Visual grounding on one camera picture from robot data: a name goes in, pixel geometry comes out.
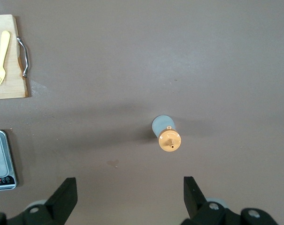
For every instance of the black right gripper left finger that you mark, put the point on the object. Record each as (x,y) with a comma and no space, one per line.
(59,199)

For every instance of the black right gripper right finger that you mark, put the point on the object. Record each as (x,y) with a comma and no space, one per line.
(193,199)

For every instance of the translucent sauce bottle orange cap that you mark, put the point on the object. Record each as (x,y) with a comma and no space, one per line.
(168,139)

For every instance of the silver digital kitchen scale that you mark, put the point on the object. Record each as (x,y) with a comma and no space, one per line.
(1,159)

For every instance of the brown table mat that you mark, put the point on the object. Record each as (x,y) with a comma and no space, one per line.
(155,58)

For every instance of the yellow plastic fork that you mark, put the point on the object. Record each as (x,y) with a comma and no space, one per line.
(2,61)

